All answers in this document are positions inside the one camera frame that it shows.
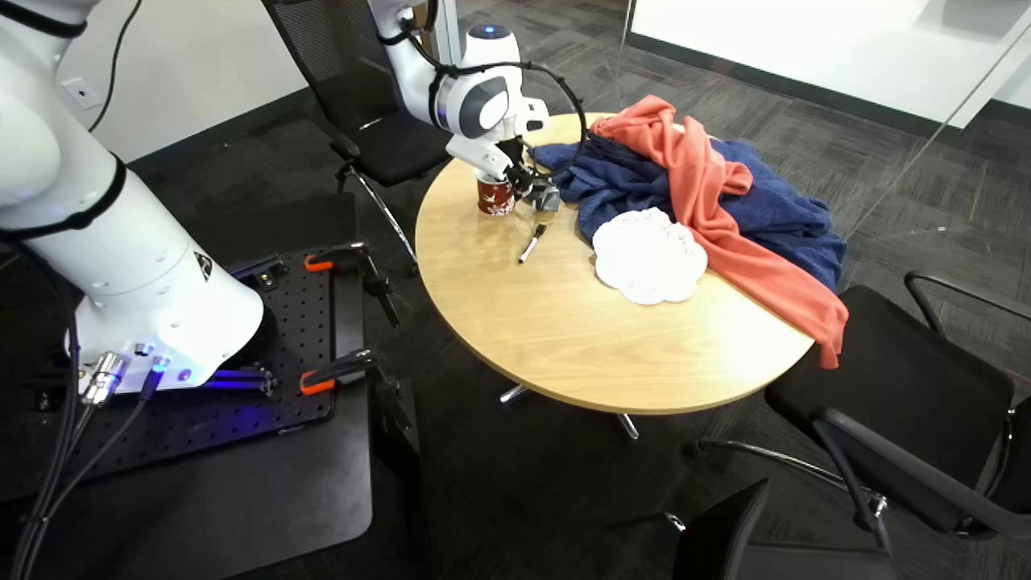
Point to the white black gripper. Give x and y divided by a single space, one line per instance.
496 161

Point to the red and white mug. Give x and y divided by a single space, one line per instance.
494 198

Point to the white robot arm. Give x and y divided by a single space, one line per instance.
156 310

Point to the navy blue cloth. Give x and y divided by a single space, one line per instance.
606 177

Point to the round wooden table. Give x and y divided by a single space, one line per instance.
554 331

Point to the white lace doily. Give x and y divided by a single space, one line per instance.
650 260

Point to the orange black clamp upper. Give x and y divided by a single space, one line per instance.
332 260

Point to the orange black clamp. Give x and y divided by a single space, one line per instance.
332 370
332 260

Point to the black office chair right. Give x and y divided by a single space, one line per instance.
346 67

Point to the black office chair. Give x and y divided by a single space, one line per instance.
346 67
909 415

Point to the orange cloth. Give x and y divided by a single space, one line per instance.
700 175

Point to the orange black clamp lower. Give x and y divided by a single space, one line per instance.
332 370

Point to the black chair back near table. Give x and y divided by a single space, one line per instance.
717 540

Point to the black office chair far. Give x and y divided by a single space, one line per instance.
909 415

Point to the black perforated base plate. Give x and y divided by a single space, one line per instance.
313 316

